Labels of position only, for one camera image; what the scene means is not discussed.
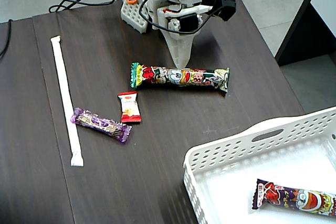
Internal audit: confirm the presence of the long green snack stick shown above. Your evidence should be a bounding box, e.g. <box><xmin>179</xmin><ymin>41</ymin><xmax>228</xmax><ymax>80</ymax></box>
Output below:
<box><xmin>130</xmin><ymin>62</ymin><xmax>230</xmax><ymax>94</ymax></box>

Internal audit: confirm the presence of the white perforated plastic tray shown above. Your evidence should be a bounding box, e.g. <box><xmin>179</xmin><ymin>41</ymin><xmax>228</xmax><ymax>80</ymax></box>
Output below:
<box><xmin>183</xmin><ymin>106</ymin><xmax>336</xmax><ymax>224</ymax></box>

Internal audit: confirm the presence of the long purple snack stick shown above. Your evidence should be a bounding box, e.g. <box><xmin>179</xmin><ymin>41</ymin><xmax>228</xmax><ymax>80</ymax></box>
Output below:
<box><xmin>251</xmin><ymin>178</ymin><xmax>336</xmax><ymax>217</ymax></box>

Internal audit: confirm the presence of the purple wrapped candy bar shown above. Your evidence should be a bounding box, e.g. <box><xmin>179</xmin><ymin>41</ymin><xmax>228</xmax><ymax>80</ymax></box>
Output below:
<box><xmin>70</xmin><ymin>107</ymin><xmax>132</xmax><ymax>144</ymax></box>

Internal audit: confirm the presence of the small red white candy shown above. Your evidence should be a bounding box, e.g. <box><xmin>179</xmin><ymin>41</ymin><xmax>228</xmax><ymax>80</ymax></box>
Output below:
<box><xmin>117</xmin><ymin>91</ymin><xmax>142</xmax><ymax>124</ymax></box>

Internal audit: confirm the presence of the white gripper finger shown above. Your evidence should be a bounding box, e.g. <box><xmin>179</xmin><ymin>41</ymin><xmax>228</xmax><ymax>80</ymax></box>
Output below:
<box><xmin>170</xmin><ymin>34</ymin><xmax>196</xmax><ymax>68</ymax></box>
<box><xmin>160</xmin><ymin>29</ymin><xmax>176</xmax><ymax>66</ymax></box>

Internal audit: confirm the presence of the white paper wrapped straw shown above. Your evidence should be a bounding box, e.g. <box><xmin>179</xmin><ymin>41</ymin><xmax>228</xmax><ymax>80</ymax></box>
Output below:
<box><xmin>50</xmin><ymin>36</ymin><xmax>85</xmax><ymax>167</ymax></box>

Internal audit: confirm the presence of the black furniture frame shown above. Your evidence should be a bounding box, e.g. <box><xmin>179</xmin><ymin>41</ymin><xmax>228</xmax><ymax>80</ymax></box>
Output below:
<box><xmin>274</xmin><ymin>0</ymin><xmax>336</xmax><ymax>67</ymax></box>

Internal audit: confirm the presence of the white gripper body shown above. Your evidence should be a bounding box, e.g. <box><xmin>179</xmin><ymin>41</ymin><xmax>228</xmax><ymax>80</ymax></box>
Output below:
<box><xmin>156</xmin><ymin>3</ymin><xmax>214</xmax><ymax>36</ymax></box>

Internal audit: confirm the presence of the thin black cable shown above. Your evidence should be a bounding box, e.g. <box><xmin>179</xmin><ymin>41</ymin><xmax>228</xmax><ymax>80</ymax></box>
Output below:
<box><xmin>0</xmin><ymin>18</ymin><xmax>13</xmax><ymax>61</ymax></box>

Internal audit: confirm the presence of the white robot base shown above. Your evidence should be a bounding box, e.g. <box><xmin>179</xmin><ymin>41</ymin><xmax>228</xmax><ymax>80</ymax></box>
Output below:
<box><xmin>120</xmin><ymin>0</ymin><xmax>158</xmax><ymax>35</ymax></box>

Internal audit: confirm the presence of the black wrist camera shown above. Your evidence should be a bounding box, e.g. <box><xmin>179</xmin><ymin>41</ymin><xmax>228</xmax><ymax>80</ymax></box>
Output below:
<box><xmin>201</xmin><ymin>0</ymin><xmax>237</xmax><ymax>22</ymax></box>

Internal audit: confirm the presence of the black camera cable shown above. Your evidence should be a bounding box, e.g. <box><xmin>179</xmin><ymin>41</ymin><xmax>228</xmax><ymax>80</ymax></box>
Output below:
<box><xmin>139</xmin><ymin>0</ymin><xmax>220</xmax><ymax>35</ymax></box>

